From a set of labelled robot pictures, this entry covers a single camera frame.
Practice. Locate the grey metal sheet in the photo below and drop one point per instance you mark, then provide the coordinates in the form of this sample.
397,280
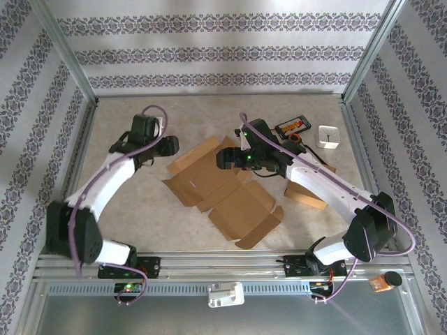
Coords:
174,317

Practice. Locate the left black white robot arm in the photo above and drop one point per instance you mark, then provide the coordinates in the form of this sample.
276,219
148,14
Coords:
77,234

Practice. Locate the orange black small device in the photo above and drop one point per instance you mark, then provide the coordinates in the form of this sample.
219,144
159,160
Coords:
384,282

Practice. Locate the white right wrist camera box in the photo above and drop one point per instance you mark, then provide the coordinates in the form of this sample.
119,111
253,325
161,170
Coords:
242,141

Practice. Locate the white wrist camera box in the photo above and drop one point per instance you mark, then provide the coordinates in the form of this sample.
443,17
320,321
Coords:
161,125
242,141

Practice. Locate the small circuit board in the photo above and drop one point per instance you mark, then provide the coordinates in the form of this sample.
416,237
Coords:
319,286
127,288

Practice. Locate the white plastic bracket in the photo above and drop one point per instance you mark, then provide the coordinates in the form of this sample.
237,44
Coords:
225,295

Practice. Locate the aluminium frame post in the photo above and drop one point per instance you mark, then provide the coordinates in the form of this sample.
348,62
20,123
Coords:
64,45
373,45

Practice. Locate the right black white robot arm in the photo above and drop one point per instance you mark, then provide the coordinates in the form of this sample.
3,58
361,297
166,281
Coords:
370,227

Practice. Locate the black orange tape measure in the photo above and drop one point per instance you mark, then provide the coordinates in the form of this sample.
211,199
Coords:
297,138

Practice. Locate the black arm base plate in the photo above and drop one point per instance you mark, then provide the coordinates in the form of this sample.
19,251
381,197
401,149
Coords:
293,267
152,267

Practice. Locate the long aluminium mounting rail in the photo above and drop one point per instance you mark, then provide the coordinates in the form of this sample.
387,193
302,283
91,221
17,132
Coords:
216,265

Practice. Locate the brown cardboard box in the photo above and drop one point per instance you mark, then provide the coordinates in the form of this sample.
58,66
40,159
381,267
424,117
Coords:
304,197
230,202

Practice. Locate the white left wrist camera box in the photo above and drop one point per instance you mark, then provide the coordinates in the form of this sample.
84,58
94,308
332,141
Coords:
161,125

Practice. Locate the aluminium frame rail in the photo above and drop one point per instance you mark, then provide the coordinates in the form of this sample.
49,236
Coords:
75,167
262,95
363,157

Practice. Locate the white square clock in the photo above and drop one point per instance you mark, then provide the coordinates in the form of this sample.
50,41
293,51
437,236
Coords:
329,137

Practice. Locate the black battery pack yellow label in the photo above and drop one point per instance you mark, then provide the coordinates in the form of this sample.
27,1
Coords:
293,125

